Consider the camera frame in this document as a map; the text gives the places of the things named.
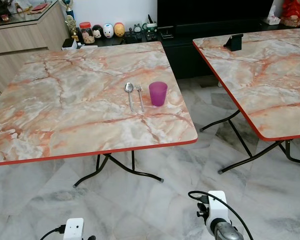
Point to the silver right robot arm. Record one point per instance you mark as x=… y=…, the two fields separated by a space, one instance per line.
x=227 y=232

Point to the marble-pattern folding table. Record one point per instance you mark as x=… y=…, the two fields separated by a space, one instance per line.
x=65 y=100
x=270 y=80

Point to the white tissue box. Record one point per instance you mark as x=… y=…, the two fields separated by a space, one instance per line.
x=273 y=20

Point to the red seated figurine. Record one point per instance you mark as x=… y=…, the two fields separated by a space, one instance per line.
x=296 y=12

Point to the black phone stand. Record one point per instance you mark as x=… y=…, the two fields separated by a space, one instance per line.
x=234 y=42

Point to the black soundbar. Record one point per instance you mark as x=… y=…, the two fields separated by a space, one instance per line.
x=220 y=27

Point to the black flat-screen television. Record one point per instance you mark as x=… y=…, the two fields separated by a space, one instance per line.
x=215 y=10

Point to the purple plastic cup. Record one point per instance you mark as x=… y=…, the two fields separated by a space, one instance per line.
x=158 y=95

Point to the silver metal fork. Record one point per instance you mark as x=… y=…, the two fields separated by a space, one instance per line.
x=140 y=97

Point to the green white pen mug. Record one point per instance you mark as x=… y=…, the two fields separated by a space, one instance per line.
x=151 y=29

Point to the silver metal spoon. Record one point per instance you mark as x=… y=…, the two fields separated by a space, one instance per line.
x=129 y=88

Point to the grey cat figurine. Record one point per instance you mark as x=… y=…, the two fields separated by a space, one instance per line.
x=136 y=28

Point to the orange egg toy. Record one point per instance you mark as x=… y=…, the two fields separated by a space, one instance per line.
x=119 y=30

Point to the white egg toy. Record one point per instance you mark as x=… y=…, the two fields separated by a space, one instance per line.
x=108 y=31

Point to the black-haired egg toy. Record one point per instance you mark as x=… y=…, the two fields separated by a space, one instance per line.
x=97 y=31

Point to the red-lidded clear jar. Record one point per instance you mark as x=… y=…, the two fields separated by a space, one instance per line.
x=86 y=34

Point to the small white box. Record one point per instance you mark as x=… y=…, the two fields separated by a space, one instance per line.
x=69 y=44

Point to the small gold trophy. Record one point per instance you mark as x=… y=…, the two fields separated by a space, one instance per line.
x=72 y=27

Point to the tall silver blue trophy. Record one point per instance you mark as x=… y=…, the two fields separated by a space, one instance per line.
x=68 y=7

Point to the flat red packet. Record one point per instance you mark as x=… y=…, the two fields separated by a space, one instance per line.
x=40 y=7

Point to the white robed statue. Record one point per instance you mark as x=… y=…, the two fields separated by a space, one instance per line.
x=19 y=6

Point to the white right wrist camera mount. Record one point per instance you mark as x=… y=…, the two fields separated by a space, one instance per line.
x=218 y=205

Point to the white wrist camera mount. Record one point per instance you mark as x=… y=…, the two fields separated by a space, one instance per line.
x=74 y=229
x=218 y=205

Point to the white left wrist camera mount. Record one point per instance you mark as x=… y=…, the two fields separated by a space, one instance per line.
x=74 y=229

